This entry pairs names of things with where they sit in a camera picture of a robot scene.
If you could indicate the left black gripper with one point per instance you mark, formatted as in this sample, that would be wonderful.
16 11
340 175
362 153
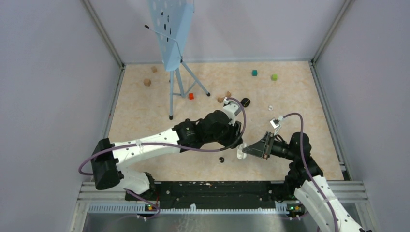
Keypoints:
234 138

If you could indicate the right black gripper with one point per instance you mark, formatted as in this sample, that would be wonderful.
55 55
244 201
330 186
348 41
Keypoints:
263 148

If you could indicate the white charging case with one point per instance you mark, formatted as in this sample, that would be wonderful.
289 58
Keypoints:
240 153

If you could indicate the black earbud charging case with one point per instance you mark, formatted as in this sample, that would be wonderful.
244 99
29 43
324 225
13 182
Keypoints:
245 102

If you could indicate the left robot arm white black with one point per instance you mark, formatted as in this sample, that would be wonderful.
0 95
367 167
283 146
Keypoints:
110 161

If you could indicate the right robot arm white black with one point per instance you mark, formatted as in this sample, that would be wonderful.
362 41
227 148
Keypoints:
305 182

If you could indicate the lime green cube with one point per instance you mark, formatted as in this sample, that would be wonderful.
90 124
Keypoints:
274 77

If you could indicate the wooden cube near stand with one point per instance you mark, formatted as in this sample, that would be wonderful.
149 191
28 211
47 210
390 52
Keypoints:
147 82

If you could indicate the light blue music stand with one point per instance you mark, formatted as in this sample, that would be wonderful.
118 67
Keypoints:
171 21

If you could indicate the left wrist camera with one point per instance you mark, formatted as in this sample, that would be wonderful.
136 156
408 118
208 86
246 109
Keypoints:
231 109

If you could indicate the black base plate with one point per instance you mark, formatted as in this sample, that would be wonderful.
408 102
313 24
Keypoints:
218 194

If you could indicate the aluminium rail frame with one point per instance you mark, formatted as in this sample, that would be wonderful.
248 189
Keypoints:
115 200

